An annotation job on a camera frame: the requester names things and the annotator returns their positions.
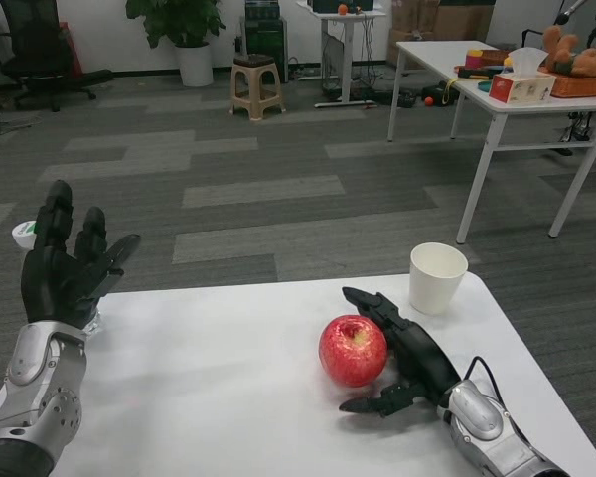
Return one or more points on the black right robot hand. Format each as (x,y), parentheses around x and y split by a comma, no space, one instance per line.
(424,358)

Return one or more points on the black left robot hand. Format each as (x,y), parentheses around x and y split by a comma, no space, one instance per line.
(54,283)

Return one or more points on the red apple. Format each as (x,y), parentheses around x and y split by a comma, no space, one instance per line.
(352,353)

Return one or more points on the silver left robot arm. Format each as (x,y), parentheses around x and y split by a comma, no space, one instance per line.
(35,387)

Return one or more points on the clear plastic water bottle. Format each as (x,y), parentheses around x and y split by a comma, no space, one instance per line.
(22,233)

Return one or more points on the white paper cup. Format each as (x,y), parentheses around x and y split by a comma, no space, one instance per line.
(434,290)

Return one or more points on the black office chair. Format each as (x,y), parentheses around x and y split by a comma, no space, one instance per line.
(35,45)

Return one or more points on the teal plate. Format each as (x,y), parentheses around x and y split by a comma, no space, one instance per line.
(484,88)

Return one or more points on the red white tissue box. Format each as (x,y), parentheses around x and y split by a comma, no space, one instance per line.
(521,89)

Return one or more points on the beige plastic stool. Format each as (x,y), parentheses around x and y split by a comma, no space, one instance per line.
(255,79)

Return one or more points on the green leafy plant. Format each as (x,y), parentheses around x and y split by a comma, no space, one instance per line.
(179,20)

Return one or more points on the white side table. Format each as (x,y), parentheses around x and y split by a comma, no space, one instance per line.
(432,57)

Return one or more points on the pink yellow cup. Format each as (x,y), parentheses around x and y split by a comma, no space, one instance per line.
(474,60)

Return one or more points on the orange woven basket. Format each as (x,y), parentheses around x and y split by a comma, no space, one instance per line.
(578,87)

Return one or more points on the white standing desk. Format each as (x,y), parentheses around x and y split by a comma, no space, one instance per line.
(346,54)

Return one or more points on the black cabinet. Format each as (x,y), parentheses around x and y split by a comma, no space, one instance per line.
(265,45)

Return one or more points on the brown cardboard box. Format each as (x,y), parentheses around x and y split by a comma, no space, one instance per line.
(457,22)

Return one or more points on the brown plush toy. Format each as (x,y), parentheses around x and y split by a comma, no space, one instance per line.
(571,52)

